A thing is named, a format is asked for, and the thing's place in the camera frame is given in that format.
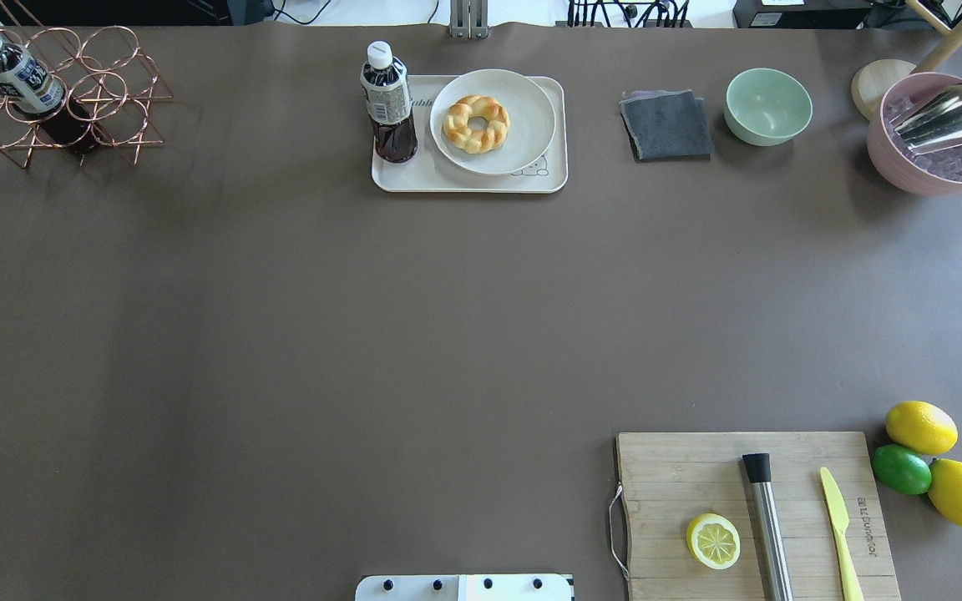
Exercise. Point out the braided donut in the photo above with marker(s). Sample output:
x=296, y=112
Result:
x=476, y=124

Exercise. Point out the white round plate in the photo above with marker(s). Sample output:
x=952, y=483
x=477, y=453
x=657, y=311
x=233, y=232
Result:
x=531, y=113

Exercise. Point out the cream rabbit tray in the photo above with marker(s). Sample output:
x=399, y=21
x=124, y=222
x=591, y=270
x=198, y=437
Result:
x=429, y=171

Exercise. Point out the dark drink bottle on tray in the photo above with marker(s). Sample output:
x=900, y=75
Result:
x=389, y=103

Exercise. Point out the grey folded cloth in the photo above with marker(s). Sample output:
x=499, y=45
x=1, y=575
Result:
x=666, y=125

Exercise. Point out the wooden cutting board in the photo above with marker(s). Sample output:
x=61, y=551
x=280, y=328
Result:
x=668, y=478

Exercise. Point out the half lemon slice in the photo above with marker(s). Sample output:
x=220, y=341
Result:
x=713, y=541

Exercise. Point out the green bowl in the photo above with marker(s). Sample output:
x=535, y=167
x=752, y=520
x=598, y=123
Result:
x=765, y=107

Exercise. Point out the steel muddler with black tip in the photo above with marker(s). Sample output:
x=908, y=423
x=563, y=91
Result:
x=774, y=560

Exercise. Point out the yellow plastic knife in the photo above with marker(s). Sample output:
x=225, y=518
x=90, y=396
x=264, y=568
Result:
x=838, y=515

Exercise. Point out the wooden cup holder stand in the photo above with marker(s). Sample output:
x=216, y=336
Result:
x=874, y=79

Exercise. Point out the green lime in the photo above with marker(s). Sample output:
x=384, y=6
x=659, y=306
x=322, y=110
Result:
x=901, y=469

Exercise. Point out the upper yellow lemon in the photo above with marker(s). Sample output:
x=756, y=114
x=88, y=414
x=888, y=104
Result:
x=921, y=427

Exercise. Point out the bottle lying in rack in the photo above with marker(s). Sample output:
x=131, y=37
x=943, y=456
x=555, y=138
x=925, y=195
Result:
x=44, y=100

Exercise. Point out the pink ice bowl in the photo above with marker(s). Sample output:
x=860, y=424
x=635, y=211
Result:
x=928, y=174

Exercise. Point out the metal ice scoop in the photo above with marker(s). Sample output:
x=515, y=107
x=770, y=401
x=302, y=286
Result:
x=936, y=126

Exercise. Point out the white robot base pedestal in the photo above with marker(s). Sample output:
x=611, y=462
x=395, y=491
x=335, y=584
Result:
x=484, y=586

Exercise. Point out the copper wire bottle rack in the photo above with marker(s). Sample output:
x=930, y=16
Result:
x=78, y=92

